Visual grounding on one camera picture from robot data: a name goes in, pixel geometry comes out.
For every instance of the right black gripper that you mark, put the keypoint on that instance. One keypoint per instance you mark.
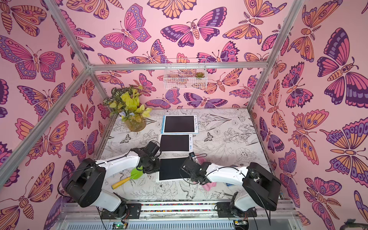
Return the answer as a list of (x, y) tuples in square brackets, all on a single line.
[(189, 168)]

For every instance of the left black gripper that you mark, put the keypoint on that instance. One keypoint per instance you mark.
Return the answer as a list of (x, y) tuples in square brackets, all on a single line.
[(147, 171)]

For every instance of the pink cloth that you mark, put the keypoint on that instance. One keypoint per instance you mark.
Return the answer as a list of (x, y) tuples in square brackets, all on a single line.
[(208, 186)]

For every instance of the white drawing tablet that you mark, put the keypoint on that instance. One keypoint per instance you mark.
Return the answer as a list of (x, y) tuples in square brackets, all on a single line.
[(176, 143), (171, 170)]

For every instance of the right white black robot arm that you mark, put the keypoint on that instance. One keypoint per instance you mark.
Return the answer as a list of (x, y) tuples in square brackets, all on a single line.
[(261, 187)]

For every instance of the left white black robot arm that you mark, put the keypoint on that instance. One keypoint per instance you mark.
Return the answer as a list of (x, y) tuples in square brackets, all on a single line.
[(85, 185)]

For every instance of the far blue-edged drawing tablet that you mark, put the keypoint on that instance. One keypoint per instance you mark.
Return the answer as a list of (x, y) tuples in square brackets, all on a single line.
[(180, 124)]

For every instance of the potted plant glass vase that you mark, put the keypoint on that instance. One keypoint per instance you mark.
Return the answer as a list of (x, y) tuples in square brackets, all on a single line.
[(125, 102)]

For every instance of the small succulent in basket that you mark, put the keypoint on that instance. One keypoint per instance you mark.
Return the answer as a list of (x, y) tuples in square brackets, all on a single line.
[(200, 75)]

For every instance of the green trowel yellow handle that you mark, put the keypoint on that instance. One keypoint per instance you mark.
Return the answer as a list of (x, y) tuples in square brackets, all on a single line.
[(134, 175)]

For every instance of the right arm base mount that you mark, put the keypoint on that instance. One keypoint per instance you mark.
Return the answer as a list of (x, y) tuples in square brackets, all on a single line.
[(229, 210)]

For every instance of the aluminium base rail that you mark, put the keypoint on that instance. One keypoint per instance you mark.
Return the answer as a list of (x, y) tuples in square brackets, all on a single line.
[(179, 215)]

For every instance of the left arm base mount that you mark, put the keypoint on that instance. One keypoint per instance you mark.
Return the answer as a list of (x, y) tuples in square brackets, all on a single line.
[(124, 211)]

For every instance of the white wire wall basket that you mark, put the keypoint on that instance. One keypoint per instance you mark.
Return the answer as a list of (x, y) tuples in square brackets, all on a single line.
[(181, 72)]

